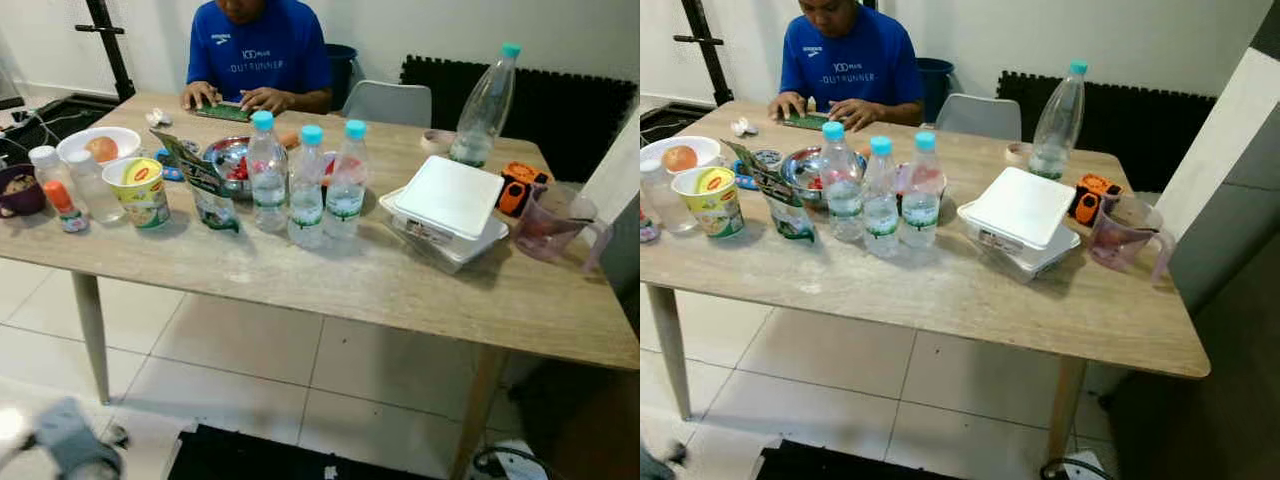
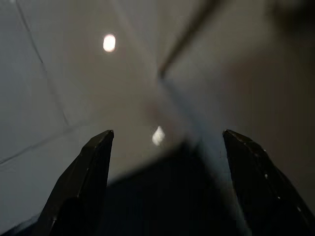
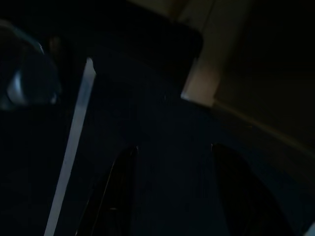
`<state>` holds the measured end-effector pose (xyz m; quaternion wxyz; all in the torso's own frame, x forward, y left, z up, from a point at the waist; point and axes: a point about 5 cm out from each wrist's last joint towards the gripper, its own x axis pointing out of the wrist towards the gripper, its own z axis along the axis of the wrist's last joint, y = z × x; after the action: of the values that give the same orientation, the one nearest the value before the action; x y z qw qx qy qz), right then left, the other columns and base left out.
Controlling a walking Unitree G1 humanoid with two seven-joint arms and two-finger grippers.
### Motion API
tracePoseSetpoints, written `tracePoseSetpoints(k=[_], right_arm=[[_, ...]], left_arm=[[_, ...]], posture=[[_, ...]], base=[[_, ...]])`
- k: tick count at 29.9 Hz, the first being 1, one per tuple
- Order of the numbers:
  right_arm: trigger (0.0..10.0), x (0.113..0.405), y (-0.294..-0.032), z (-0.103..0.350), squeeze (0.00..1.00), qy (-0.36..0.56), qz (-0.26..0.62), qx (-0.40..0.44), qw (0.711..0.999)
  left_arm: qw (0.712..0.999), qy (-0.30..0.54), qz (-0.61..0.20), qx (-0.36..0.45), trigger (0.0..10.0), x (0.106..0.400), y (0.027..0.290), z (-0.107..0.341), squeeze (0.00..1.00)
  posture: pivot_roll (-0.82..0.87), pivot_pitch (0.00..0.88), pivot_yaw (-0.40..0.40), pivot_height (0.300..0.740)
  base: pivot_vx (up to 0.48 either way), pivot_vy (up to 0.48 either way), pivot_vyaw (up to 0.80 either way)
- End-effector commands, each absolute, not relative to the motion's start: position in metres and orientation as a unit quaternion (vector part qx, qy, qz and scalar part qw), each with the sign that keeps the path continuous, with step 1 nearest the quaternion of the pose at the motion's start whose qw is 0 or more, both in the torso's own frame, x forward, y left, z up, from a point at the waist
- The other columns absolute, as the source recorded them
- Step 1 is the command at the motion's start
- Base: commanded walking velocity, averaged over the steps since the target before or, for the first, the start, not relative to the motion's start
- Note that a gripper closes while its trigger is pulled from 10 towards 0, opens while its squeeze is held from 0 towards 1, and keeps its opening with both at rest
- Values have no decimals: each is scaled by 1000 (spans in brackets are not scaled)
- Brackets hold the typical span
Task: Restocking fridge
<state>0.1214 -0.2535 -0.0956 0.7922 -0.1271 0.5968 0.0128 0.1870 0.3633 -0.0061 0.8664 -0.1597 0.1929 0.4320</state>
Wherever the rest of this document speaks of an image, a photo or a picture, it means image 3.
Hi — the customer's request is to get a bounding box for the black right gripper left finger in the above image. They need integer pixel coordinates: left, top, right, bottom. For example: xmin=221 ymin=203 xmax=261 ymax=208
xmin=78 ymin=145 xmax=139 ymax=236

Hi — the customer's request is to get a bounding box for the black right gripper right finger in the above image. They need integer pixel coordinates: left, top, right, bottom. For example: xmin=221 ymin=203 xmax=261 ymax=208
xmin=211 ymin=142 xmax=304 ymax=236

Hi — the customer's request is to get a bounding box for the white tape line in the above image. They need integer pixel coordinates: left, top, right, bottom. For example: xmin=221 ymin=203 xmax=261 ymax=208
xmin=43 ymin=57 xmax=96 ymax=236

